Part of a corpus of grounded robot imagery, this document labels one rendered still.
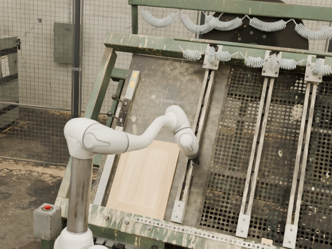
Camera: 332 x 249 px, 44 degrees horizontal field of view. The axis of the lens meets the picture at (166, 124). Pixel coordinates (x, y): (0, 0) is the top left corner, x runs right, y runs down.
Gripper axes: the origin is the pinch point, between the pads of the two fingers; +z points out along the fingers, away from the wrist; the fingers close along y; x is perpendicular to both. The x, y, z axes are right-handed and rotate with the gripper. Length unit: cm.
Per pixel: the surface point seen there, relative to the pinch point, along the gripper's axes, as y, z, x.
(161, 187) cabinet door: -18.6, 6.5, 18.8
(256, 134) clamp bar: 23.5, 1.4, -32.1
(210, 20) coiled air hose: 115, 23, 17
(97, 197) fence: -34, 4, 57
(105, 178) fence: -20, 4, 55
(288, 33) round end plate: 113, 28, -40
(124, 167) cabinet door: -11.1, 6.4, 46.0
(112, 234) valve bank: -53, 6, 42
